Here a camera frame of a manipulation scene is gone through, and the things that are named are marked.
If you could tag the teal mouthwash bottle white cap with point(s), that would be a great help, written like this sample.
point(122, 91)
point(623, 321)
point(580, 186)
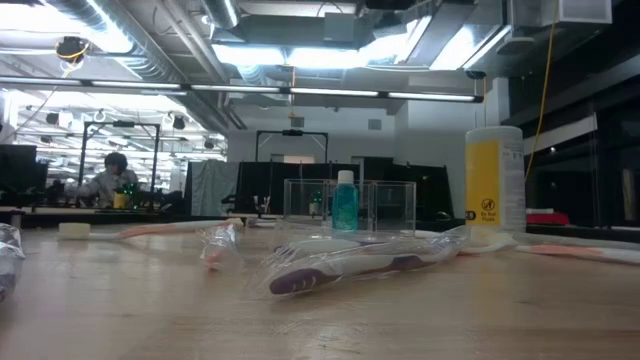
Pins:
point(345, 205)

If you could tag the clear acrylic organizer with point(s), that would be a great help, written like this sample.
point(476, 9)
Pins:
point(395, 205)

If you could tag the small plastic wrapper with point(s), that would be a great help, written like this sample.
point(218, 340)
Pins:
point(220, 247)

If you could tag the orange white toothbrush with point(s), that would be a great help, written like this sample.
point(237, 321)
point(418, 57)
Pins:
point(150, 230)

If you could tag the plastic at edge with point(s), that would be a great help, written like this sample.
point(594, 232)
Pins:
point(9, 260)

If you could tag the black partition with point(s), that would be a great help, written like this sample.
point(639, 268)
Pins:
point(265, 185)

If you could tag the grey curtain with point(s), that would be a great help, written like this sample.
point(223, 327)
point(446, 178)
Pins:
point(212, 187)

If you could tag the black bar with light tubes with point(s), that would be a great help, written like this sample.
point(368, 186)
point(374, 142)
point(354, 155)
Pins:
point(235, 88)

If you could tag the black ceiling spotlight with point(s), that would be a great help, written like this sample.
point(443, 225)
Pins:
point(52, 118)
point(178, 122)

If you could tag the grey ceiling box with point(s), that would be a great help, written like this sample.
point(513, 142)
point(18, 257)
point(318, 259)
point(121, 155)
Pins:
point(340, 27)

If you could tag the white yellow wipes canister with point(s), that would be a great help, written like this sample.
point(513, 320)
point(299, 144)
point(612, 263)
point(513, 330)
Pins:
point(510, 180)

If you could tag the person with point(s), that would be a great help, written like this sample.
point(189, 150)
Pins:
point(112, 180)

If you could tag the red box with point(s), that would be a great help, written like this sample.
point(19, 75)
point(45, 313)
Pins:
point(547, 219)

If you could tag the black background monitor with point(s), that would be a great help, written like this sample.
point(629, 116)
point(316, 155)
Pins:
point(17, 167)

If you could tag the white ceiling vent box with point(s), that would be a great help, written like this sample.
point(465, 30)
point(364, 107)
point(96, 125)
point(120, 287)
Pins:
point(585, 11)

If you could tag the black gantry frame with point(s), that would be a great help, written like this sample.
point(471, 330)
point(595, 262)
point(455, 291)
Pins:
point(120, 124)
point(292, 132)

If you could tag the grey wall vent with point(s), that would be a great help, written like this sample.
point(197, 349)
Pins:
point(374, 124)
point(297, 122)

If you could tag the corrugated silver air duct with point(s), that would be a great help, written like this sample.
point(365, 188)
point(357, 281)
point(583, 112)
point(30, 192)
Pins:
point(150, 60)

